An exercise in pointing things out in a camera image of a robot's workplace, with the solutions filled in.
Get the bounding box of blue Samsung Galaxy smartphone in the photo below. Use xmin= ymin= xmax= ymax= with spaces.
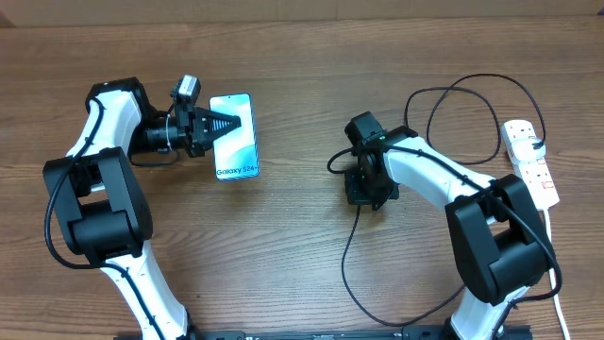
xmin=210 ymin=93 xmax=260 ymax=180

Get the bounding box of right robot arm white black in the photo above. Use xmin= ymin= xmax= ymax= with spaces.
xmin=344 ymin=111 xmax=560 ymax=339

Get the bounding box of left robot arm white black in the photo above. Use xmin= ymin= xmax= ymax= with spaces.
xmin=42 ymin=75 xmax=242 ymax=339

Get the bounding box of white charger plug adapter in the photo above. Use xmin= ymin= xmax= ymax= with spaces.
xmin=510 ymin=138 xmax=546 ymax=165

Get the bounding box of white power strip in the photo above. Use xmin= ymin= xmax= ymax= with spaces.
xmin=501 ymin=120 xmax=560 ymax=211

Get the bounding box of white power strip cord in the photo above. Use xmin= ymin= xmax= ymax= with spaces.
xmin=542 ymin=209 xmax=572 ymax=340

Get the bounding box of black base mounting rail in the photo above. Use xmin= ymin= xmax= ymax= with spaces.
xmin=112 ymin=323 xmax=534 ymax=340

